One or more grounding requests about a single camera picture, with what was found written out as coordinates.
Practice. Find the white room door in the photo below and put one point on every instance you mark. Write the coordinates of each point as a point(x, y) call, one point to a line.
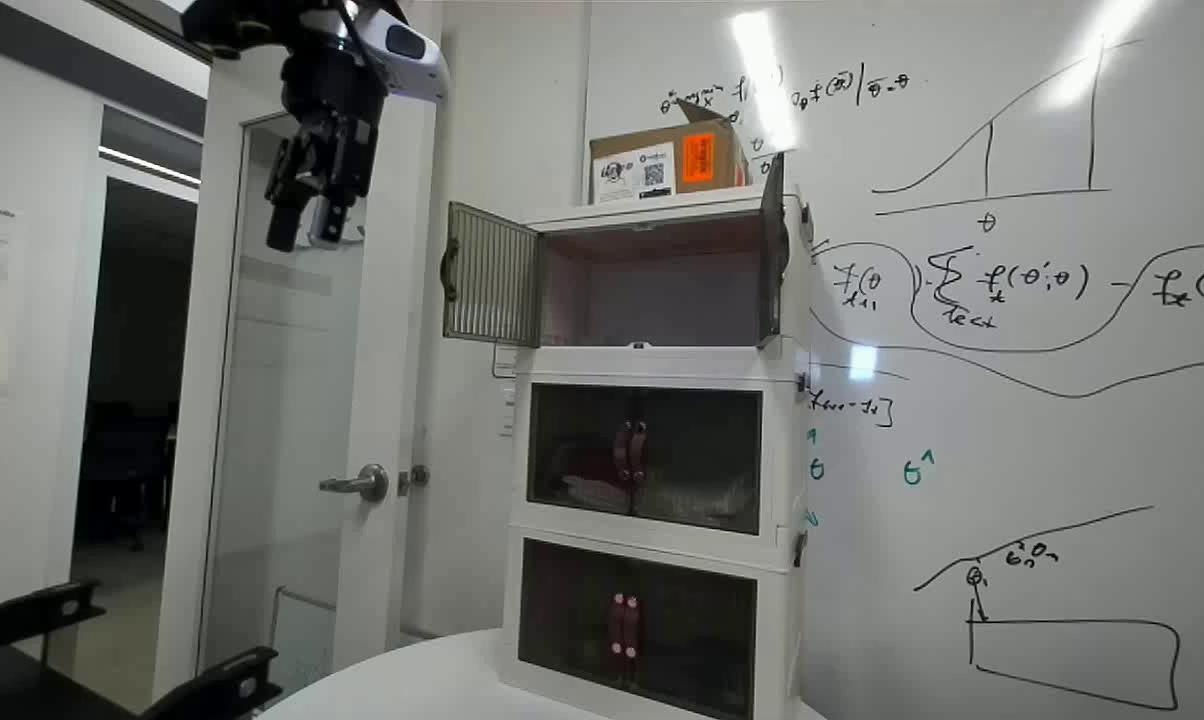
point(284, 400)

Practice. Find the silver door latch knob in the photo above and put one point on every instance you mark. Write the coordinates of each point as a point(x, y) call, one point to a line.
point(415, 478)

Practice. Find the black office chair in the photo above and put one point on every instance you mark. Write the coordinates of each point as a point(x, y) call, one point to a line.
point(215, 681)

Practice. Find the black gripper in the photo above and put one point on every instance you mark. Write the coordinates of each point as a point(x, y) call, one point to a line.
point(331, 101)

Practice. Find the closed dark cabinet door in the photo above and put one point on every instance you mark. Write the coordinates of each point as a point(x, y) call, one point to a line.
point(702, 467)
point(695, 642)
point(574, 452)
point(564, 615)

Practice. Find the small wall sign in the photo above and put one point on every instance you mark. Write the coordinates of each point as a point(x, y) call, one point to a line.
point(506, 362)

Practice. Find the large wall whiteboard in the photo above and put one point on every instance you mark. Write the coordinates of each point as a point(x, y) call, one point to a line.
point(1025, 400)

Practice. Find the white three-tier cabinet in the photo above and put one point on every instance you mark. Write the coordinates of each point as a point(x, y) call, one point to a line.
point(655, 365)

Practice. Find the cardboard box with labels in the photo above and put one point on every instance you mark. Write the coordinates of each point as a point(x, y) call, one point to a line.
point(664, 160)

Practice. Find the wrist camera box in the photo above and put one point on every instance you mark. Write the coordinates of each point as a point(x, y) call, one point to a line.
point(402, 50)

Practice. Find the open translucent cabinet door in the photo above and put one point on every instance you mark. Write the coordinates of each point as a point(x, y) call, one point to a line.
point(488, 276)
point(774, 255)

